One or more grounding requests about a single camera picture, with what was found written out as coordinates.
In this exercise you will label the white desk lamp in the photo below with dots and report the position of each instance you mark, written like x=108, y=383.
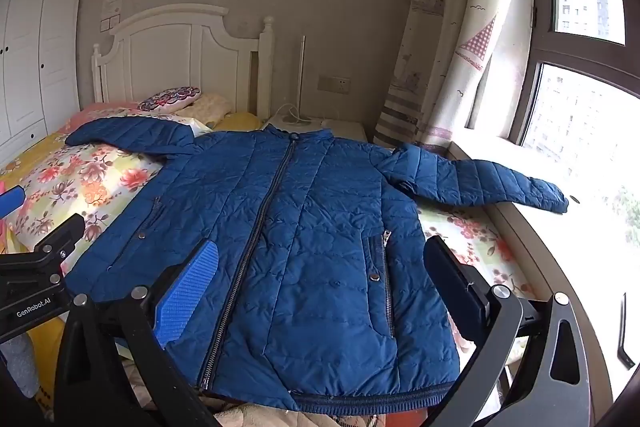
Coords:
x=302, y=77

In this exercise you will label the printed cream curtain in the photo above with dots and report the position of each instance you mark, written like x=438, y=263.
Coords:
x=450, y=32

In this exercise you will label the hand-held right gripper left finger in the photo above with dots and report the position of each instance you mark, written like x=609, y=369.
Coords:
x=190, y=292

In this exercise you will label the purple patterned cushion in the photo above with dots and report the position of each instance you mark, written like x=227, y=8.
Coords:
x=170, y=99

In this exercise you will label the blue quilted jacket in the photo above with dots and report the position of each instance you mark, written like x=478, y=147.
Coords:
x=310, y=232

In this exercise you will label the pink pillow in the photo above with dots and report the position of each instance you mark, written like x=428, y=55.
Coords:
x=100, y=113

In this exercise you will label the paper wall notice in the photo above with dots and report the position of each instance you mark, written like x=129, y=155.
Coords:
x=112, y=12

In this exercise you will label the white wardrobe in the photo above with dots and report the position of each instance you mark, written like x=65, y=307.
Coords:
x=30, y=47

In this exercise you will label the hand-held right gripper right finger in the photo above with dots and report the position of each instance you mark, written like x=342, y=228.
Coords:
x=450, y=287

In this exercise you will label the beige wall socket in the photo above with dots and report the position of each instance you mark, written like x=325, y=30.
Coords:
x=334, y=84

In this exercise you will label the white nightstand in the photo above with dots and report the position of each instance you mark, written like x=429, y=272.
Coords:
x=345, y=129

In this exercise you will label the grey cloth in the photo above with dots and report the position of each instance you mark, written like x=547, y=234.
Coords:
x=20, y=362

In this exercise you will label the dark framed window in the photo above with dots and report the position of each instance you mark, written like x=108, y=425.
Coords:
x=575, y=52

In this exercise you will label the white wooden headboard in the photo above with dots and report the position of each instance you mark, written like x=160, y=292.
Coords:
x=170, y=52

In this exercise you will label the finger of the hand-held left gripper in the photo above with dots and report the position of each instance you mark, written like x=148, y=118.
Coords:
x=62, y=237
x=10, y=203

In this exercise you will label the yellow pillow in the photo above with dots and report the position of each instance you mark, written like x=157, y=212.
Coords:
x=240, y=121

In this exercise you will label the cream pillow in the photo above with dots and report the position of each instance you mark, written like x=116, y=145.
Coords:
x=210, y=107

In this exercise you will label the white bay window sill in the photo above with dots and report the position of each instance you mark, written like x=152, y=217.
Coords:
x=530, y=237

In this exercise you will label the floral bedsheet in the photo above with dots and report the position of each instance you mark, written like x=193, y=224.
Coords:
x=100, y=177

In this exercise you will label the yellow cloth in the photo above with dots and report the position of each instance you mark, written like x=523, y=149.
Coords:
x=42, y=357

